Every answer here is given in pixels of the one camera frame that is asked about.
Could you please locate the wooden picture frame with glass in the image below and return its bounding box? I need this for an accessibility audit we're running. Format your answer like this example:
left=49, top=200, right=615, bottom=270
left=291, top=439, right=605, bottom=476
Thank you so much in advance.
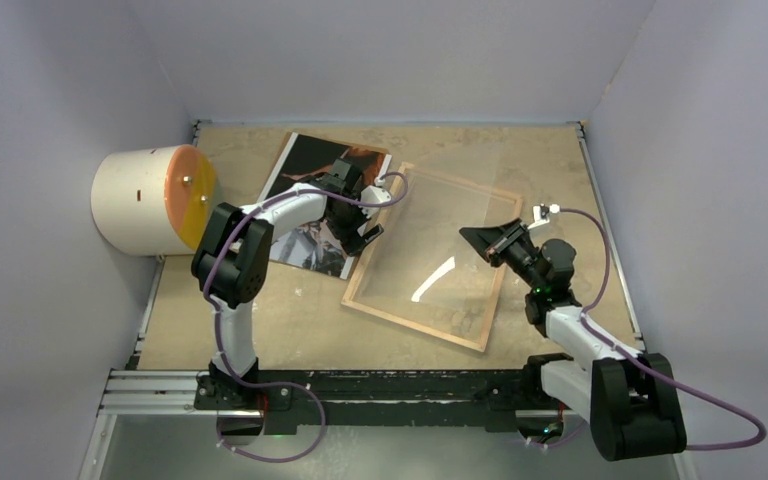
left=342, top=163, right=523, bottom=352

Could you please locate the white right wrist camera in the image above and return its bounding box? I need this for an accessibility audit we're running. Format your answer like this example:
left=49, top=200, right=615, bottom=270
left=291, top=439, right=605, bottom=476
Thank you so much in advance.
left=527, top=204, right=561, bottom=231

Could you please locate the aluminium extrusion rail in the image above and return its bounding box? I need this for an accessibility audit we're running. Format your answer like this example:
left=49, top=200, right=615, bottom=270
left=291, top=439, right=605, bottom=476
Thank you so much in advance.
left=97, top=368, right=682, bottom=417

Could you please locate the printed photo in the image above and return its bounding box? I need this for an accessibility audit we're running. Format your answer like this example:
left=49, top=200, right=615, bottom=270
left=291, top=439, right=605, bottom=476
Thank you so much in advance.
left=258, top=132, right=391, bottom=280

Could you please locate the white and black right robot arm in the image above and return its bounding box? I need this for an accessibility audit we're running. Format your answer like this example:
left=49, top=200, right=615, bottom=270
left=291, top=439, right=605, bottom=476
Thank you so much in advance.
left=459, top=220, right=687, bottom=461

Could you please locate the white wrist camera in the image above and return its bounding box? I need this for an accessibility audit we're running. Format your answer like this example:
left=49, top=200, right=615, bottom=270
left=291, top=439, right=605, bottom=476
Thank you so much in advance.
left=527, top=204, right=561, bottom=231
left=359, top=185, right=393, bottom=209

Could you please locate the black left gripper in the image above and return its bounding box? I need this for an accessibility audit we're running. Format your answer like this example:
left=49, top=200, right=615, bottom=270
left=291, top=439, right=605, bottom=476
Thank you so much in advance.
left=326, top=192, right=382, bottom=256

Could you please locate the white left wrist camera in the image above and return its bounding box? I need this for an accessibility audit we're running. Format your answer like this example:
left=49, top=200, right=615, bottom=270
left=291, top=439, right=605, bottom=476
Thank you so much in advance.
left=359, top=185, right=393, bottom=209

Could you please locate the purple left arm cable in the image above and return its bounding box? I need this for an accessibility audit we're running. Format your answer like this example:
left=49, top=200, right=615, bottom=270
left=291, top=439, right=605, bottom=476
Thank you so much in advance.
left=201, top=171, right=410, bottom=463

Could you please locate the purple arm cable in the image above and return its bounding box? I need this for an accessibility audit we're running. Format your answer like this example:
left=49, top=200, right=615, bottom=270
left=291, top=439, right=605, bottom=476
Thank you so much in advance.
left=201, top=171, right=410, bottom=463
left=523, top=206, right=768, bottom=453

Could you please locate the white cylinder with orange lid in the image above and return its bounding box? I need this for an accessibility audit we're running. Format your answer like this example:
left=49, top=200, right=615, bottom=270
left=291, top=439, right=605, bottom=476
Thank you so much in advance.
left=91, top=144, right=221, bottom=256

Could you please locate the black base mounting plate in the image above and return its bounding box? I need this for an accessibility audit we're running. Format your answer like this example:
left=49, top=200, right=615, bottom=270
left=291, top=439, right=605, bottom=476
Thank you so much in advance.
left=194, top=367, right=577, bottom=441

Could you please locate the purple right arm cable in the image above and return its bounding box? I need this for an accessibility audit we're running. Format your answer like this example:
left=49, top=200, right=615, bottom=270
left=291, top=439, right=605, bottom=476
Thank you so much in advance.
left=523, top=206, right=768, bottom=453

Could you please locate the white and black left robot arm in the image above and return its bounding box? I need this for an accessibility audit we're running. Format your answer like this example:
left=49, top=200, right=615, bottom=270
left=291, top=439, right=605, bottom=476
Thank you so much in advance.
left=191, top=160, right=399, bottom=409

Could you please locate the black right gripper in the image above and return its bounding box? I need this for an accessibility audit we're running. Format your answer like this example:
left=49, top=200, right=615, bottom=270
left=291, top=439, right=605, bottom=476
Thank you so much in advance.
left=458, top=218, right=544, bottom=291

